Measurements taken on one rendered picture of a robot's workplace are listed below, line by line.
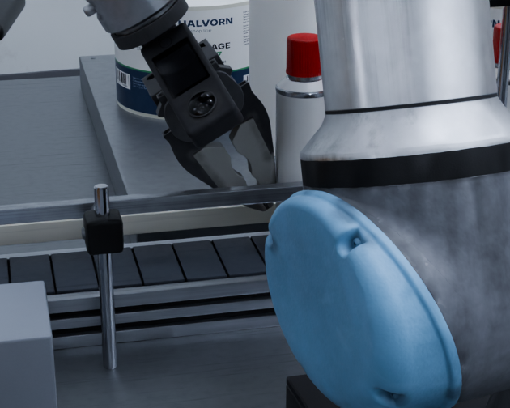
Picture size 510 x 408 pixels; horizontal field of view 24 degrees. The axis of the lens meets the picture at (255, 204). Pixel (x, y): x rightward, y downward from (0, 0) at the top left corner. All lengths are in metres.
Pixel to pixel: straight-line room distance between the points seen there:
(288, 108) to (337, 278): 0.51
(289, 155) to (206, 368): 0.20
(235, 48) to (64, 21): 3.36
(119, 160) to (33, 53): 3.50
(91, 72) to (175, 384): 0.82
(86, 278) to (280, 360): 0.19
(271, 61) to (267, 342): 0.38
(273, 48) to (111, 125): 0.28
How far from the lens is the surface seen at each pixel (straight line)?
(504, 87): 1.03
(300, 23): 1.30
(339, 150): 0.55
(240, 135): 1.05
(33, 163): 1.52
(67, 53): 4.86
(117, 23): 1.00
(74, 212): 1.01
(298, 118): 1.04
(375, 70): 0.56
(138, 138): 1.43
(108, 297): 0.99
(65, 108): 1.73
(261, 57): 1.32
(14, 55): 4.83
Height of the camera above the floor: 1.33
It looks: 22 degrees down
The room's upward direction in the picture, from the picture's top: straight up
